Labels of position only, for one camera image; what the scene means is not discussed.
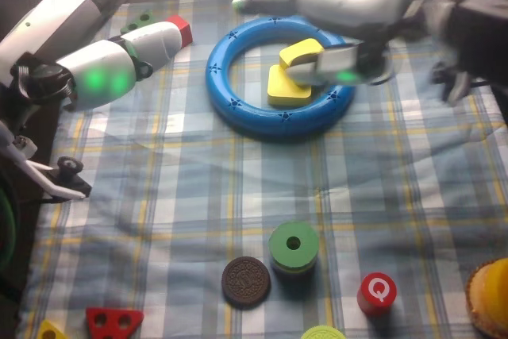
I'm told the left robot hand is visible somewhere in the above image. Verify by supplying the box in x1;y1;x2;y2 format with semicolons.
121;20;185;72

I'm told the green block with holes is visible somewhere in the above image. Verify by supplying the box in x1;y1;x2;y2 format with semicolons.
119;9;156;35

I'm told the red rectangular block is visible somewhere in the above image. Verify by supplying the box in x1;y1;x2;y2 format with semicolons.
165;14;194;48

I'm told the chocolate sandwich cookie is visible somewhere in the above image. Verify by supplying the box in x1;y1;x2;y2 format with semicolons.
221;256;272;309

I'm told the red triangle block with holes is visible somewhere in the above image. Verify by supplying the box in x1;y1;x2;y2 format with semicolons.
85;306;144;339

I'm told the yellow triangle block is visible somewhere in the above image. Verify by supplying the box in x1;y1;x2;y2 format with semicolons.
36;318;71;339

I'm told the yellow toy cupcake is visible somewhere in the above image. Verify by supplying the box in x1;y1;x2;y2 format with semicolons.
464;257;508;339

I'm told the lime green disc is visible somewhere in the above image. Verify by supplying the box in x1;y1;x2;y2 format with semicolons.
300;326;347;339

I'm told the blue plaid cloth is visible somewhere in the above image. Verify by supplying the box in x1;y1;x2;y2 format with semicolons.
17;0;508;339

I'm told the green hoop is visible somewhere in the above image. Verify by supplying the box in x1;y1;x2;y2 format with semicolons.
0;179;17;272

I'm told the green cylinder with hole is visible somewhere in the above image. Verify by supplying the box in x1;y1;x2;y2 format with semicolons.
267;221;321;276

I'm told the red cylinder with letter Q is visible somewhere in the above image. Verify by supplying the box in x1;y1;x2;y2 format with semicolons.
356;272;398;316

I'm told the blue ring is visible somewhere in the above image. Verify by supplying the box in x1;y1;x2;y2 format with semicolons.
205;15;357;138

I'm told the white bracket with black knob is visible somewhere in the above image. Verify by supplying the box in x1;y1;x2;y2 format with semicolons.
0;120;94;203

